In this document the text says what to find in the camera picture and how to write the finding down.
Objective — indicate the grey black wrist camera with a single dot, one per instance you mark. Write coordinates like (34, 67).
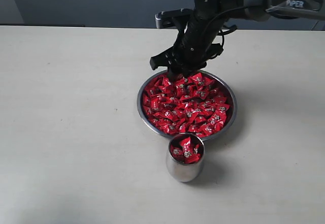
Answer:
(175, 18)

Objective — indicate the red wrapped candies pile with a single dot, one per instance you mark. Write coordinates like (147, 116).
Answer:
(188, 105)

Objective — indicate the round steel bowl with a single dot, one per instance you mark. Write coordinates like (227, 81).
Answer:
(226, 91)

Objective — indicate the red candies in cup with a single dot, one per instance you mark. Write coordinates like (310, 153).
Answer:
(187, 150)

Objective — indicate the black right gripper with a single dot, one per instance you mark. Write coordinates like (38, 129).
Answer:
(183, 60)

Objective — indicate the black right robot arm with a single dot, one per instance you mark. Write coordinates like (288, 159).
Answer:
(198, 27)

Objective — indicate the shiny steel cup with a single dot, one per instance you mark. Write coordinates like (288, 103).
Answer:
(179, 171)

